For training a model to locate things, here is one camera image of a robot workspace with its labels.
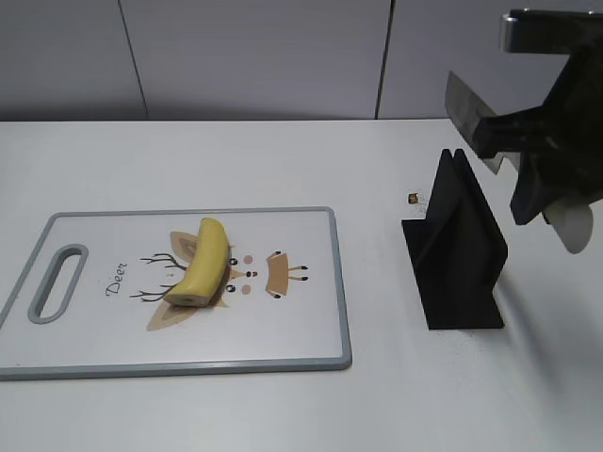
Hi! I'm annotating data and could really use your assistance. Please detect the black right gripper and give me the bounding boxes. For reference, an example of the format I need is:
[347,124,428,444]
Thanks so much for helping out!
[472,44,602,225]

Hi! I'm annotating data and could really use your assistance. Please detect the white-handled kitchen knife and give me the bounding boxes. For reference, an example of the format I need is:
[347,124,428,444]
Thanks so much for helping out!
[445,72,595,254]

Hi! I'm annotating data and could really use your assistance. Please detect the peeled yellow banana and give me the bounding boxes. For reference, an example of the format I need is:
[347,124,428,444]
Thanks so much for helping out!
[163,218,230,308]

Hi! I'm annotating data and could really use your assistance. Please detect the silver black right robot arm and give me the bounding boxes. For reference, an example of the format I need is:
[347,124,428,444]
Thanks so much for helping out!
[499,9,602,225]

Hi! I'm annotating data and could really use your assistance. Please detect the black knife stand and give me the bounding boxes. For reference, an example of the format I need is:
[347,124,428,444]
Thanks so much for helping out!
[401,149,508,330]

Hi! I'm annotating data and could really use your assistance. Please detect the grey-rimmed deer cutting board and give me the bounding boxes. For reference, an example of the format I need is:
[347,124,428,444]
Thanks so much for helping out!
[1,207,352,380]

